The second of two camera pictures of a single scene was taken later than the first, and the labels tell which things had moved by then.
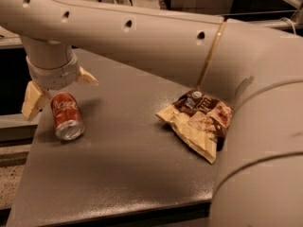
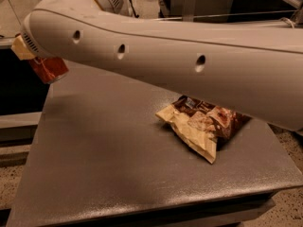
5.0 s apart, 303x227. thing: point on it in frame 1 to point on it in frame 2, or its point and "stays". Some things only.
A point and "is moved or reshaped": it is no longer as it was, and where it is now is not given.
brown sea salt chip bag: (202, 120) stays
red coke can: (66, 116) is moved or reshaped
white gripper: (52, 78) to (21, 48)
